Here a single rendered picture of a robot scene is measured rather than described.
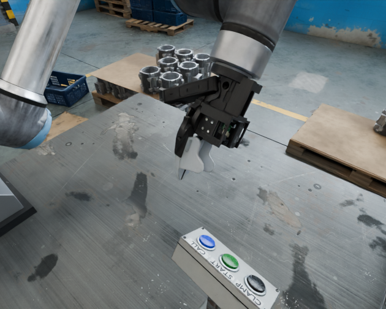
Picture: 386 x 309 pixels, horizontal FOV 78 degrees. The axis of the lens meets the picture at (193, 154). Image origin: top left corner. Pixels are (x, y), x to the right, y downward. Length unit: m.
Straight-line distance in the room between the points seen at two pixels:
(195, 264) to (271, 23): 0.38
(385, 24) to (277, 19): 5.12
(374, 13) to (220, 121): 5.18
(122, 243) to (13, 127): 0.46
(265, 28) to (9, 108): 0.69
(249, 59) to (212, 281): 0.34
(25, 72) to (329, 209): 1.01
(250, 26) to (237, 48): 0.03
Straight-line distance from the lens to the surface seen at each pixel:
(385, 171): 2.31
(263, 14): 0.39
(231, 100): 0.39
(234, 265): 0.43
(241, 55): 0.38
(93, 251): 0.79
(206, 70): 2.58
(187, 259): 0.44
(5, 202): 0.90
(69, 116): 2.93
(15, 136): 0.87
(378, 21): 5.50
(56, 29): 0.87
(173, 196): 0.84
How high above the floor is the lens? 1.47
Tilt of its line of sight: 43 degrees down
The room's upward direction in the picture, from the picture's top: straight up
